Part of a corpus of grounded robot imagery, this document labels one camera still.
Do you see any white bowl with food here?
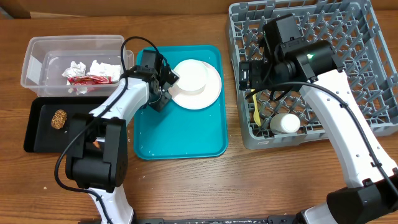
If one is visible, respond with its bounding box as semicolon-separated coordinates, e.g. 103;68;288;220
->
174;59;208;92

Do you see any white plastic cup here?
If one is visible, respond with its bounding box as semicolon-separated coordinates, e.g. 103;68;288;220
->
270;113;301;134

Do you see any yellow plastic spoon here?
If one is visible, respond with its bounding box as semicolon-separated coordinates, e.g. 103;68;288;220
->
252;94;261;127

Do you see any red foil wrapper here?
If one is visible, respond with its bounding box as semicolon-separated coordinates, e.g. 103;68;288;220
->
68;75;112;85

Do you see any orange carrot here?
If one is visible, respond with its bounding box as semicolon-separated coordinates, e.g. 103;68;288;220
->
93;141;100;149

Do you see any white napkin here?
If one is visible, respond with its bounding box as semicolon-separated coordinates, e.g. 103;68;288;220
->
62;60;121;95

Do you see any brown food scrap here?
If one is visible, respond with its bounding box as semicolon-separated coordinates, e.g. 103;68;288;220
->
51;110;67;129

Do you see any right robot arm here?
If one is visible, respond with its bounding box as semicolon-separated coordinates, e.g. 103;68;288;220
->
239;40;397;223

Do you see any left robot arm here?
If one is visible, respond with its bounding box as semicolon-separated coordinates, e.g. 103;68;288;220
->
60;65;180;223

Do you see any grey dishwasher rack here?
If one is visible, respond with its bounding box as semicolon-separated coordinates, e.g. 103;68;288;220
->
226;0;397;149

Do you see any white round plate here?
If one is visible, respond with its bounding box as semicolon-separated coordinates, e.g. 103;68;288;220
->
169;61;222;110

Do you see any teal serving tray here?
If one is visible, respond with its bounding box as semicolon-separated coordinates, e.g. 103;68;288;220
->
133;45;229;161

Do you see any clear plastic bin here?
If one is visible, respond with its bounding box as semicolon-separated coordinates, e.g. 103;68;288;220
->
21;35;124;97

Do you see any black plastic tray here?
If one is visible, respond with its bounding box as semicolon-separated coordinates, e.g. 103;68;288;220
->
24;96;107;153

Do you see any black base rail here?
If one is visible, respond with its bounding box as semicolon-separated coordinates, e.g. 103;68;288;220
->
133;215;297;224

